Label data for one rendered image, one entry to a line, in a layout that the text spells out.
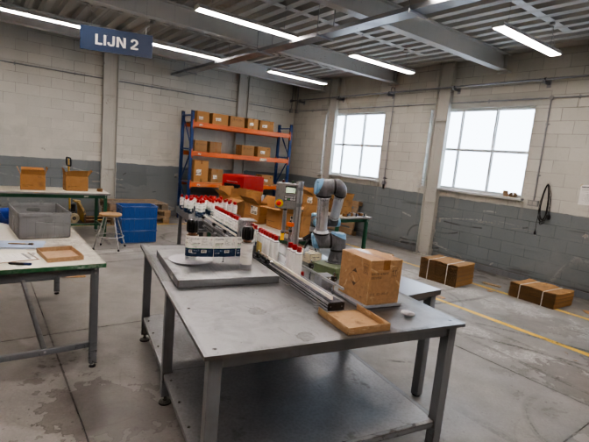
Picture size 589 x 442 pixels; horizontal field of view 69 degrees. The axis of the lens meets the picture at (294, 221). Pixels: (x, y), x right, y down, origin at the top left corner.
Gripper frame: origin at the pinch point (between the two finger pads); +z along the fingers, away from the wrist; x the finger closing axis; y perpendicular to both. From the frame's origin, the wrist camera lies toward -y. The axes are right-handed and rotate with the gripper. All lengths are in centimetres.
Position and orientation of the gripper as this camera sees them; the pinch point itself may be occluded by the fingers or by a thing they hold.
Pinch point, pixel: (309, 254)
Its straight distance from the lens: 359.0
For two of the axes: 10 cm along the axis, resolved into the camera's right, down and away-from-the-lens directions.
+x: 8.0, -0.1, 6.0
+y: 5.9, 1.8, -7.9
